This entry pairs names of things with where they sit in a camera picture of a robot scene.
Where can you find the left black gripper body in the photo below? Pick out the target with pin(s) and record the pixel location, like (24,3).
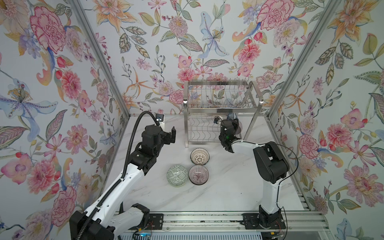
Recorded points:
(162,139)

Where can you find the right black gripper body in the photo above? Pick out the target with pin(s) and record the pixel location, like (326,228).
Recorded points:
(235,126)

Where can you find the blue floral ceramic bowl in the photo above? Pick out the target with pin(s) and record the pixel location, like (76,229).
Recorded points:
(232,116)

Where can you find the plain lilac ceramic bowl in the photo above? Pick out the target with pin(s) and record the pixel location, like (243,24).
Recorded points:
(238,127)

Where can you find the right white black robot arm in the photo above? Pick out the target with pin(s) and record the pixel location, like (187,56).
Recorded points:
(271,164)

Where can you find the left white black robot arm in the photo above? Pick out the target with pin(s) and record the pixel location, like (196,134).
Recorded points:
(99,221)

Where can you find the steel two-tier dish rack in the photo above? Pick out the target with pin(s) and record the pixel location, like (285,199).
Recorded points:
(203,100)

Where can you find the green geometric patterned bowl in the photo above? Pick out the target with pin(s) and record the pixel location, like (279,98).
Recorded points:
(177,175)

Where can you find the purple striped bowl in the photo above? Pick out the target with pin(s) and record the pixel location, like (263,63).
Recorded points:
(198,175)

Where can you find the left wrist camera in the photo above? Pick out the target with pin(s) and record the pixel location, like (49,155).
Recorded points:
(160,118)

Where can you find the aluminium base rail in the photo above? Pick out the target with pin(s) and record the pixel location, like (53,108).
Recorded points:
(291,221)

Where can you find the left aluminium frame post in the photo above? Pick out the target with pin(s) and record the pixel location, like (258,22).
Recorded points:
(91,37)

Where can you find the aluminium frame post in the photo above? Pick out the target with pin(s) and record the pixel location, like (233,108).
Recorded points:
(91,37)
(320,26)

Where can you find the right aluminium frame post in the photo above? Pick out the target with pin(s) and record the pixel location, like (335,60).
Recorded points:
(320,26)

